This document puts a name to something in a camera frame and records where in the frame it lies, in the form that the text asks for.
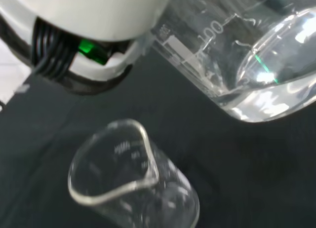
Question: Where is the clear empty glass beaker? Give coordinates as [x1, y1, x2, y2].
[67, 118, 200, 228]

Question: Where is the black bench cloth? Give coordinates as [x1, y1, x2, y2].
[0, 46, 316, 228]

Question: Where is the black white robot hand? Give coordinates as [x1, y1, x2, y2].
[0, 0, 182, 96]

